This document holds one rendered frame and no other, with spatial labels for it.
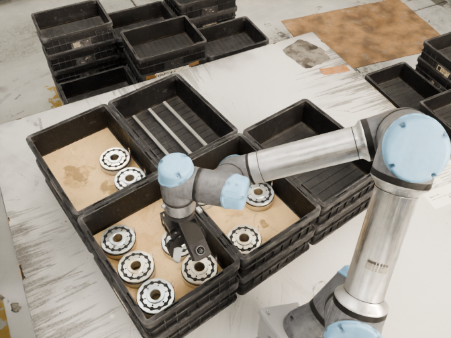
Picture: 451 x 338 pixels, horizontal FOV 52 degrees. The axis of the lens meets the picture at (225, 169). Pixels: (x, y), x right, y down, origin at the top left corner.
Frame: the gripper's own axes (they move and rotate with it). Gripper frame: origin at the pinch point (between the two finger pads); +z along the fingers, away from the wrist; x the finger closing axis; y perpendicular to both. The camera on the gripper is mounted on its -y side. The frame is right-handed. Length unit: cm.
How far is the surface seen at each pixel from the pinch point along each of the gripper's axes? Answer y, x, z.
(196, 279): -2.6, -0.8, 9.2
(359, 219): -3, -64, 25
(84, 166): 56, 13, 12
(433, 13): 154, -300, 95
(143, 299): -0.5, 14.4, 9.2
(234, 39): 154, -107, 57
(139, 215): 27.3, 4.1, 12.0
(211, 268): -1.6, -5.8, 8.9
